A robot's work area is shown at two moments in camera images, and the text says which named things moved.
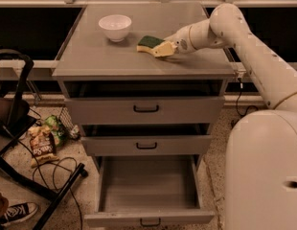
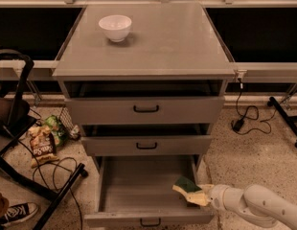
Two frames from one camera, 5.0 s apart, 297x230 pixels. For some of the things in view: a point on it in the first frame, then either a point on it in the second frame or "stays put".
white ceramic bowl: [115, 26] stays put
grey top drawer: [146, 110] stays put
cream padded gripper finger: [165, 49] to [200, 197]
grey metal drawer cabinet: [133, 106] stays put
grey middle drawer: [148, 146] stays put
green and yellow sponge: [147, 44] to [186, 185]
